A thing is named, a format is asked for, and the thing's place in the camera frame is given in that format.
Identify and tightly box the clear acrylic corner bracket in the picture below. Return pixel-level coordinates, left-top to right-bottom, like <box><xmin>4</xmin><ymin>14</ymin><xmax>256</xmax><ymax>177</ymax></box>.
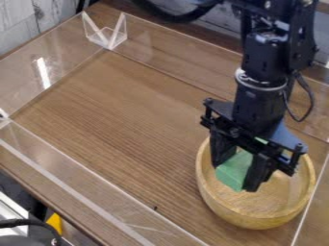
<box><xmin>82</xmin><ymin>12</ymin><xmax>128</xmax><ymax>50</ymax></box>

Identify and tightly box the green rectangular block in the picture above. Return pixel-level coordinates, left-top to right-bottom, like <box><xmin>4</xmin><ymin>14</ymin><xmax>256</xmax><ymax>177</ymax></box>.
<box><xmin>214</xmin><ymin>144</ymin><xmax>257</xmax><ymax>192</ymax></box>

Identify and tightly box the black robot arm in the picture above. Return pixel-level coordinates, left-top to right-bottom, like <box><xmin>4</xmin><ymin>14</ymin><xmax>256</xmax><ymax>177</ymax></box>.
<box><xmin>132</xmin><ymin>0</ymin><xmax>319</xmax><ymax>192</ymax></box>

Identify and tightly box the black cable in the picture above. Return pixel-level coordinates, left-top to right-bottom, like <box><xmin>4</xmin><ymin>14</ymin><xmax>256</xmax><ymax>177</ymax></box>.
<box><xmin>0</xmin><ymin>218</ymin><xmax>66</xmax><ymax>246</ymax></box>

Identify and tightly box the yellow black equipment part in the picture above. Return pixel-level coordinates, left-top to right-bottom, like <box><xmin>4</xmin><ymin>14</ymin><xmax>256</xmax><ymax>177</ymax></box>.
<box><xmin>46</xmin><ymin>212</ymin><xmax>75</xmax><ymax>246</ymax></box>

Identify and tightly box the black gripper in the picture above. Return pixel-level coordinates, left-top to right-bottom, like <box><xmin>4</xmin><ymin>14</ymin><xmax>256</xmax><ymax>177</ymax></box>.
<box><xmin>201</xmin><ymin>88</ymin><xmax>308</xmax><ymax>192</ymax></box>

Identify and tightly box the brown wooden bowl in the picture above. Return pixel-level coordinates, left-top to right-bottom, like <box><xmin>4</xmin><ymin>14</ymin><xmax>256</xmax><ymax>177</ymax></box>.
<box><xmin>196</xmin><ymin>138</ymin><xmax>316</xmax><ymax>230</ymax></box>

